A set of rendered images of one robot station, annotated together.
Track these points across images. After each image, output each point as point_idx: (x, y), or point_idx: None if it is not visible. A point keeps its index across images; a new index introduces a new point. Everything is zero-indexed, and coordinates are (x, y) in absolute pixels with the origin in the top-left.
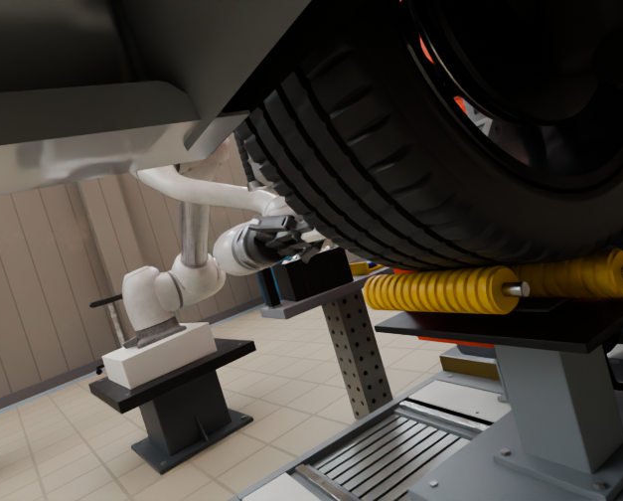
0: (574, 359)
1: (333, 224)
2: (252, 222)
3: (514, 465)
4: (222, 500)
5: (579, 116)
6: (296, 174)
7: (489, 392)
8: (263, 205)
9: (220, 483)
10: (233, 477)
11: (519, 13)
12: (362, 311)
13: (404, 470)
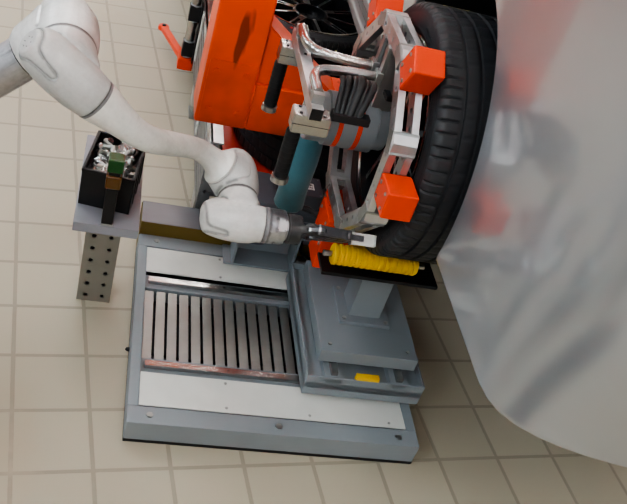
0: None
1: (404, 255)
2: (322, 230)
3: (351, 322)
4: (63, 420)
5: None
6: (423, 247)
7: (207, 255)
8: (217, 161)
9: (29, 410)
10: (35, 399)
11: None
12: None
13: (218, 336)
